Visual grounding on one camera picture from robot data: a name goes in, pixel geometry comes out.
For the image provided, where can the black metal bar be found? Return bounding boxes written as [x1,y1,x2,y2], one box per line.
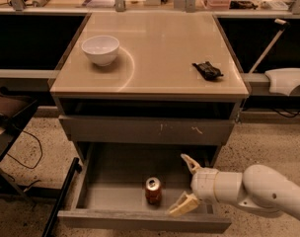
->
[41,157,82,237]

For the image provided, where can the white stick with tip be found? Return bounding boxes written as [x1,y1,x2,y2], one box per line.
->
[250,19,290,73]

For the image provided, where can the closed grey top drawer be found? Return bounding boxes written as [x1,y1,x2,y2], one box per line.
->
[59,116,234,145]

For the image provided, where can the grey drawer cabinet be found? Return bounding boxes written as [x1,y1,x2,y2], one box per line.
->
[50,11,249,165]

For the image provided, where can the open grey middle drawer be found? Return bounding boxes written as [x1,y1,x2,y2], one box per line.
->
[58,143,231,233]

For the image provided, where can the dark chair at left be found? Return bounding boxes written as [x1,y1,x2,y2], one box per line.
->
[0,90,38,202]

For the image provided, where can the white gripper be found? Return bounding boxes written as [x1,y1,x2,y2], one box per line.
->
[167,153,219,217]

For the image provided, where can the black crumpled snack bag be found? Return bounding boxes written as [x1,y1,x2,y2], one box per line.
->
[192,61,223,81]

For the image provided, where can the white object on ledge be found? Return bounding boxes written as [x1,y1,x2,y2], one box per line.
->
[264,68,300,96]

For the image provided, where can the red coke can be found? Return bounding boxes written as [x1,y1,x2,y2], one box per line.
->
[145,177,162,204]

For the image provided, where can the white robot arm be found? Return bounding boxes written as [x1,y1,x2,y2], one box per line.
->
[168,154,300,221]

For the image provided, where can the white ceramic bowl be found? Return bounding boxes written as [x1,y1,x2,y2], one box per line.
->
[81,36,119,66]

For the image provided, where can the black floor cable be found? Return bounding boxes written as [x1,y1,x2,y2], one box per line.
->
[5,128,44,170]

